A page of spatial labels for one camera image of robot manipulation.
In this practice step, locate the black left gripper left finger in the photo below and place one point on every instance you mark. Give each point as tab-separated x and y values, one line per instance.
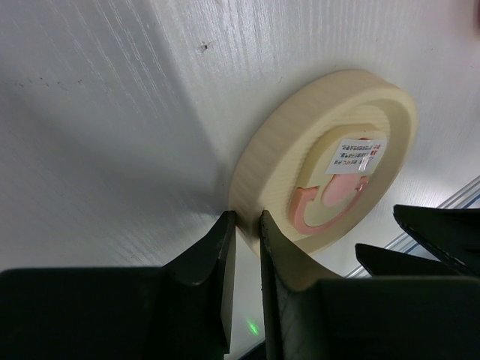
181	310

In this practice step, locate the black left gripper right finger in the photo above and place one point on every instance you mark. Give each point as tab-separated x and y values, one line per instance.
377	317

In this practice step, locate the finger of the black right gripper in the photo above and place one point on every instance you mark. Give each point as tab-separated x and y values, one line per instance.
451	259
436	225

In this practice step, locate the cream lid with pink handle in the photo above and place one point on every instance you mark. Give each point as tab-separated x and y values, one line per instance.
318	165

